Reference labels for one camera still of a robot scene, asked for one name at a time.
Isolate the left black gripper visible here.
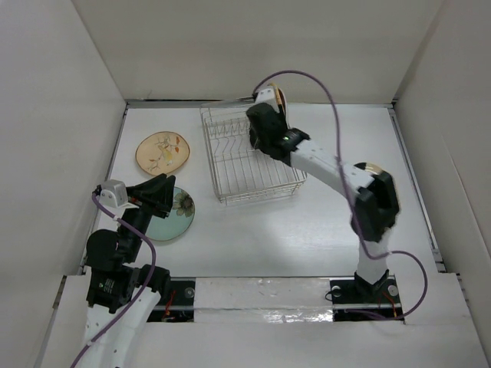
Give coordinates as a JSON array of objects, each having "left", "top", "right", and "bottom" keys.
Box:
[{"left": 119, "top": 171, "right": 175, "bottom": 259}]

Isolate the woven bamboo square tray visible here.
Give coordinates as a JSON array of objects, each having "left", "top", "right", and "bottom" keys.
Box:
[{"left": 268, "top": 83, "right": 287, "bottom": 117}]

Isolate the light green flower plate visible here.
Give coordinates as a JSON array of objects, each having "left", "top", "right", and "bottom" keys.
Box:
[{"left": 146, "top": 187, "right": 196, "bottom": 242}]

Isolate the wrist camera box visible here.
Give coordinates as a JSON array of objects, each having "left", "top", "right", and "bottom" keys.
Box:
[
  {"left": 255, "top": 85, "right": 283, "bottom": 113},
  {"left": 98, "top": 179, "right": 128, "bottom": 209}
]

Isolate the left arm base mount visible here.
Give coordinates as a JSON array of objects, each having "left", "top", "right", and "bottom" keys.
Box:
[{"left": 147, "top": 278, "right": 196, "bottom": 323}]

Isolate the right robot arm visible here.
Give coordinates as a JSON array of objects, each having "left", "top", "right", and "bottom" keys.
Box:
[{"left": 246, "top": 103, "right": 400, "bottom": 301}]

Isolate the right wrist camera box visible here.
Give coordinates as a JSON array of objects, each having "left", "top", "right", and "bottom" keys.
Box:
[{"left": 255, "top": 85, "right": 283, "bottom": 113}]

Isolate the beige bird pattern plate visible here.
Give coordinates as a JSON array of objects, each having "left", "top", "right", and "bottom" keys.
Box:
[{"left": 135, "top": 131, "right": 190, "bottom": 176}]

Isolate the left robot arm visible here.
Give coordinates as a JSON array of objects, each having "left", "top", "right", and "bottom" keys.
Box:
[{"left": 72, "top": 174, "right": 176, "bottom": 367}]

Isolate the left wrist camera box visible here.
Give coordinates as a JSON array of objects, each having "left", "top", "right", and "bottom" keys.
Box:
[{"left": 98, "top": 179, "right": 128, "bottom": 209}]

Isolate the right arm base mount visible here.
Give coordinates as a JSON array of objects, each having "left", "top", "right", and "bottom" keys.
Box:
[{"left": 325, "top": 278, "right": 403, "bottom": 322}]

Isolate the cream plate black spot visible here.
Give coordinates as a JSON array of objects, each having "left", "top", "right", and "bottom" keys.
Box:
[{"left": 354, "top": 162, "right": 384, "bottom": 176}]

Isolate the metal wire dish rack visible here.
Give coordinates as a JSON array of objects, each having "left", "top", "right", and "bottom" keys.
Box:
[{"left": 199, "top": 97, "right": 307, "bottom": 204}]

